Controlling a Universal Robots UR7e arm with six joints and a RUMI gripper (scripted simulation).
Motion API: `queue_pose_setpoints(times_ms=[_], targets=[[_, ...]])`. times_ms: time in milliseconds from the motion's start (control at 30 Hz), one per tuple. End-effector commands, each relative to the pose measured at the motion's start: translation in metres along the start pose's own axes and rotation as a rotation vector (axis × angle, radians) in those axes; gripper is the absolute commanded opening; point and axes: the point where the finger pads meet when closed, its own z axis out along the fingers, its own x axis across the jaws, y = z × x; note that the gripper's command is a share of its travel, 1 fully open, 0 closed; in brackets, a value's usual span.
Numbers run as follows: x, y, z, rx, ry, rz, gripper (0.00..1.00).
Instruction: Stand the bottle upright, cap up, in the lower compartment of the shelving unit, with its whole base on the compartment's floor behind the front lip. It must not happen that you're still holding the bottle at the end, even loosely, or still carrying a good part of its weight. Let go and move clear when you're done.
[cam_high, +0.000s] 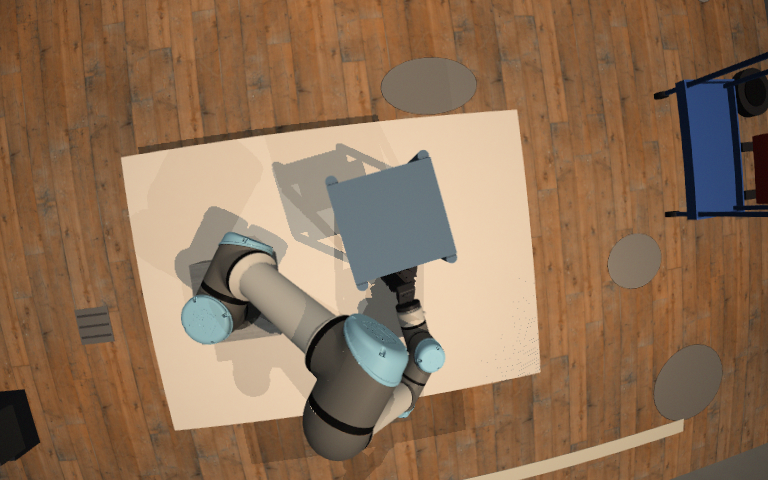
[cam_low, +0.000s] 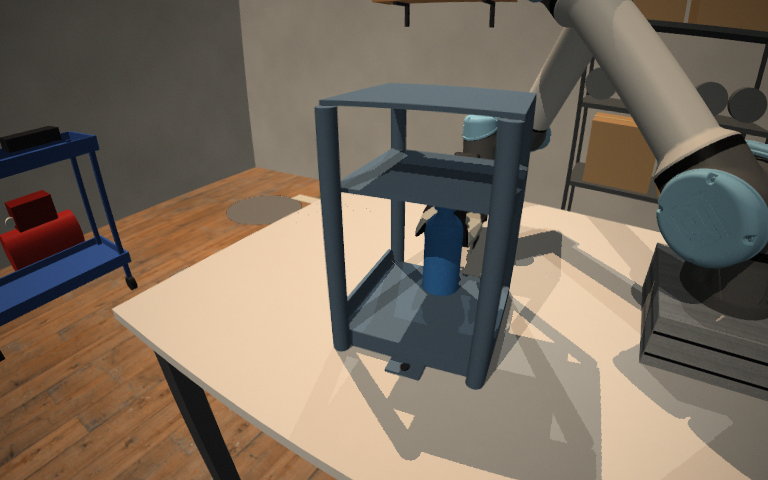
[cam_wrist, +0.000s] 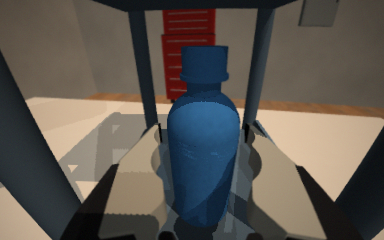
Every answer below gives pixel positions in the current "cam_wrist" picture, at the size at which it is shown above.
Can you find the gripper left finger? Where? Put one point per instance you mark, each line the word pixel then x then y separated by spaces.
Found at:
pixel 128 203

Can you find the blue bottle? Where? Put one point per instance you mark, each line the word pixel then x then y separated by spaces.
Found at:
pixel 203 127

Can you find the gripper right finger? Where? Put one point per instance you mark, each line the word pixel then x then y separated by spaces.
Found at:
pixel 285 202

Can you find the dark blue shelving unit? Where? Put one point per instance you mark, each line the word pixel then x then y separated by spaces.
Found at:
pixel 32 175

